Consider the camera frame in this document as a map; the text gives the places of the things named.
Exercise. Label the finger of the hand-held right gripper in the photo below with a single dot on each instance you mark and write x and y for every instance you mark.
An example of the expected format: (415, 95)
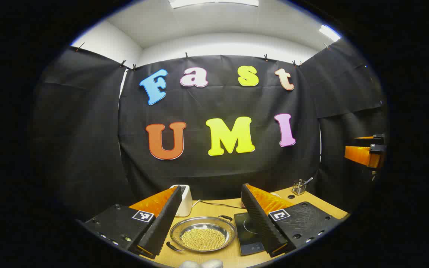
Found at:
(377, 139)
(361, 155)

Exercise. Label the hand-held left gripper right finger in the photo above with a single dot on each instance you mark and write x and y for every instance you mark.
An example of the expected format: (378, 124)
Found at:
(261, 223)

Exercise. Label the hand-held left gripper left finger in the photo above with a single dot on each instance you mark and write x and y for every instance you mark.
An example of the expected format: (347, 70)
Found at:
(162, 223)

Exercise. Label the black induction cooktop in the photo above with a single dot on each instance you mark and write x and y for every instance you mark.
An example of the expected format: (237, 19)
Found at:
(246, 234)

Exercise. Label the pile of pale soybeans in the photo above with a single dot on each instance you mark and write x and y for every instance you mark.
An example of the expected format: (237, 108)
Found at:
(203, 239)

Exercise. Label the white toaster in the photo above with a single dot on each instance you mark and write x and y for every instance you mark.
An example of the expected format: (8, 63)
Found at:
(186, 201)

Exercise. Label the ceiling light panel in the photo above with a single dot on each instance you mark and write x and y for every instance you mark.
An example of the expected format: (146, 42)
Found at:
(329, 32)

